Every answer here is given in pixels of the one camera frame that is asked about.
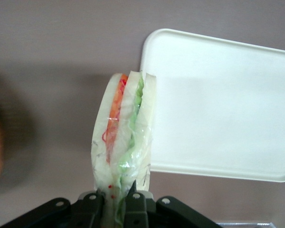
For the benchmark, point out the triangle sandwich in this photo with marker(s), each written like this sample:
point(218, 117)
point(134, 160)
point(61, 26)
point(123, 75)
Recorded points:
point(126, 123)

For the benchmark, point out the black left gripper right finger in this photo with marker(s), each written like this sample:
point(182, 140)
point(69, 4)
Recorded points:
point(142, 211)

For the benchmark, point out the clear acrylic box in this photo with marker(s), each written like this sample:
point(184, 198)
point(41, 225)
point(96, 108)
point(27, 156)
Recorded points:
point(247, 225)

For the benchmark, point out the white plastic tray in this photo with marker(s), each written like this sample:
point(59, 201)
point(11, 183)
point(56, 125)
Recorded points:
point(216, 107)

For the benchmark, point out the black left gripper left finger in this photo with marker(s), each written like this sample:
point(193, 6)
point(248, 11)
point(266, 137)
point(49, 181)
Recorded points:
point(85, 211)

